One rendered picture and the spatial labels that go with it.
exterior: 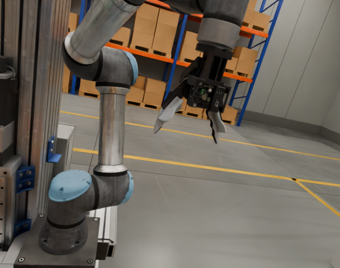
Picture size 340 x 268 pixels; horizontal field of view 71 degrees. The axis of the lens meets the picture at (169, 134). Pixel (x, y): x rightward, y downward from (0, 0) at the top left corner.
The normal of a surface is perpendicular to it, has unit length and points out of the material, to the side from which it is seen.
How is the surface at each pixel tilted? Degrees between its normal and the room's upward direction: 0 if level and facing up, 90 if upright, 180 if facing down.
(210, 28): 90
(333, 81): 90
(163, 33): 90
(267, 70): 90
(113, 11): 139
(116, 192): 73
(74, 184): 7
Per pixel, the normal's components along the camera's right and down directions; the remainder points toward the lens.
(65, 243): 0.42, 0.08
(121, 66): 0.63, 0.09
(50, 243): -0.14, -0.04
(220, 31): -0.11, 0.28
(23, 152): 0.19, 0.35
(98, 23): -0.46, 0.71
